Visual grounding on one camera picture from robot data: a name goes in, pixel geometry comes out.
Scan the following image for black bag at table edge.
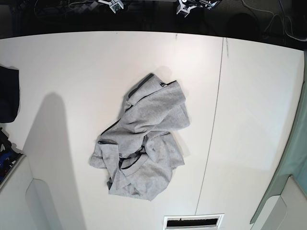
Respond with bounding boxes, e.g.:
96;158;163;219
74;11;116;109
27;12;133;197
0;66;20;123

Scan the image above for white slotted vent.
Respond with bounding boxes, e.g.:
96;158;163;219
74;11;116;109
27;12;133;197
163;214;224;230

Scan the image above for grey cables behind table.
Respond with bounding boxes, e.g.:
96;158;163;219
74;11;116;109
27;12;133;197
239;0;307;41

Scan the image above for grey t-shirt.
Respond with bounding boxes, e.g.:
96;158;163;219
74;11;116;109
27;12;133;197
89;75;190;201

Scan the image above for blue and black cable bundle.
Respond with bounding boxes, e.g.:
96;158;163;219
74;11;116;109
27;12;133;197
0;128;22;183

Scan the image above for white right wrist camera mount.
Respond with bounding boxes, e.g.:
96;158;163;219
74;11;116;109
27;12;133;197
98;0;124;13

